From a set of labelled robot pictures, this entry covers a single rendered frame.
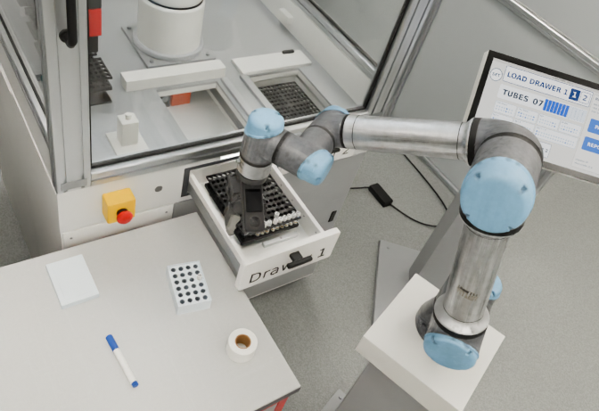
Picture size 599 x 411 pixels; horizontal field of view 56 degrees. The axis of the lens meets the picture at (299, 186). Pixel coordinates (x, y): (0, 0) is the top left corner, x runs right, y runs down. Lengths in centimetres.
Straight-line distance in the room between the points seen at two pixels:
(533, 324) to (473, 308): 173
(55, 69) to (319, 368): 157
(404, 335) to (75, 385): 77
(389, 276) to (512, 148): 169
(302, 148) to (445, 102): 212
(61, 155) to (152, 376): 53
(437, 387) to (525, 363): 136
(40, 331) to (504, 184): 104
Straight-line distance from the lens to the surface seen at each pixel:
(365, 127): 119
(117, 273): 151
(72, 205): 148
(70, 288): 147
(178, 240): 158
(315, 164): 113
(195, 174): 159
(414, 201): 311
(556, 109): 203
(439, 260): 248
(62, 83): 123
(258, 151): 116
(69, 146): 134
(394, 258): 273
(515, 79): 198
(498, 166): 99
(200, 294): 145
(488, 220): 101
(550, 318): 301
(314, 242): 144
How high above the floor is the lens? 200
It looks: 43 degrees down
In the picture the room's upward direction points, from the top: 19 degrees clockwise
